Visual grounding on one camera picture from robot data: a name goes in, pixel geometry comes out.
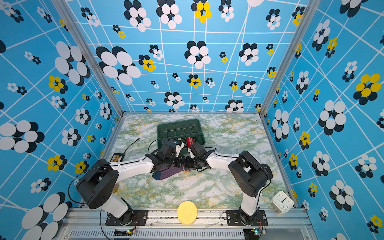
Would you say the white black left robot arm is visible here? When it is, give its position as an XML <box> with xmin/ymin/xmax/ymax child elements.
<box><xmin>76</xmin><ymin>140</ymin><xmax>184</xmax><ymax>222</ymax></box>

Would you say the white square clock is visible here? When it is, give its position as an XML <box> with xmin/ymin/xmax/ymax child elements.
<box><xmin>272</xmin><ymin>191</ymin><xmax>295</xmax><ymax>215</ymax></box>

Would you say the red rolled sock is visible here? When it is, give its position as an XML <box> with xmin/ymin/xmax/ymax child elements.
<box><xmin>186</xmin><ymin>137</ymin><xmax>195</xmax><ymax>148</ymax></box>

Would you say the purple teal sock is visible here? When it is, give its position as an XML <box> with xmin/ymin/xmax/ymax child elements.
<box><xmin>152</xmin><ymin>167</ymin><xmax>190</xmax><ymax>181</ymax></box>

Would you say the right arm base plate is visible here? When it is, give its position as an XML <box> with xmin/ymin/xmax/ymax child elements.
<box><xmin>226</xmin><ymin>209</ymin><xmax>269</xmax><ymax>227</ymax></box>

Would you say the yellow round sponge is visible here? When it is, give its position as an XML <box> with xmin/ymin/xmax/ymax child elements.
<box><xmin>177</xmin><ymin>201</ymin><xmax>198</xmax><ymax>226</ymax></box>

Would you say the black tray with snacks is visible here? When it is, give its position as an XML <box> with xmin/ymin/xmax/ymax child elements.
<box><xmin>110</xmin><ymin>153</ymin><xmax>125</xmax><ymax>163</ymax></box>

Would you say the aluminium corner post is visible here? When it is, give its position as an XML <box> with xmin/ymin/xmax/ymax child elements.
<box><xmin>52</xmin><ymin>0</ymin><xmax>124</xmax><ymax>117</ymax></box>
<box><xmin>260</xmin><ymin>0</ymin><xmax>321</xmax><ymax>117</ymax></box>

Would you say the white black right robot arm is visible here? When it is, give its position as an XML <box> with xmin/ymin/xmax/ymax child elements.
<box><xmin>187</xmin><ymin>142</ymin><xmax>273</xmax><ymax>219</ymax></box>

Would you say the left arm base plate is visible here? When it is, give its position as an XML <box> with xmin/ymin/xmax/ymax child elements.
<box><xmin>106</xmin><ymin>210</ymin><xmax>149</xmax><ymax>227</ymax></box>

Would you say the aluminium corner post right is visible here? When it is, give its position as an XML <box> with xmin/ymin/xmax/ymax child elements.
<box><xmin>260</xmin><ymin>0</ymin><xmax>321</xmax><ymax>117</ymax></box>

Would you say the black antenna cable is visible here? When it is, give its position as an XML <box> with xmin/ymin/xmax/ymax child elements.
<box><xmin>123</xmin><ymin>137</ymin><xmax>141</xmax><ymax>154</ymax></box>

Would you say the aluminium front rail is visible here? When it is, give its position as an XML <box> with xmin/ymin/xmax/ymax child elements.
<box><xmin>55</xmin><ymin>207</ymin><xmax>319</xmax><ymax>240</ymax></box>

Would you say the green compartment tray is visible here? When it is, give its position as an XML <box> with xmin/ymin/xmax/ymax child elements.
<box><xmin>157</xmin><ymin>119</ymin><xmax>206</xmax><ymax>149</ymax></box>

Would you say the aluminium corner post left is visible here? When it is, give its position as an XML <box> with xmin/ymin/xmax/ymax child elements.
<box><xmin>52</xmin><ymin>0</ymin><xmax>124</xmax><ymax>117</ymax></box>

